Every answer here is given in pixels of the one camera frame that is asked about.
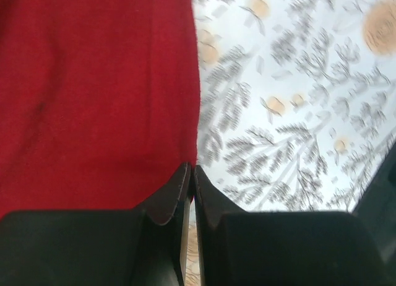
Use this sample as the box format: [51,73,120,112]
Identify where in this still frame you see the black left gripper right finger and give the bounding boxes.
[194,167,395,285]

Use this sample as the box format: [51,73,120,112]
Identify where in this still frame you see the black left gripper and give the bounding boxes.
[354,147,395,269]

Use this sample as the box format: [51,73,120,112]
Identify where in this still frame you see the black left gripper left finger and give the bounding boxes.
[1,163,191,285]

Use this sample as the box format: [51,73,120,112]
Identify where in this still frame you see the red t shirt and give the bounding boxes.
[1,0,200,214]

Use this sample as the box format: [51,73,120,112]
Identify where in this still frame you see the floral patterned table mat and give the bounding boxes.
[193,0,395,212]

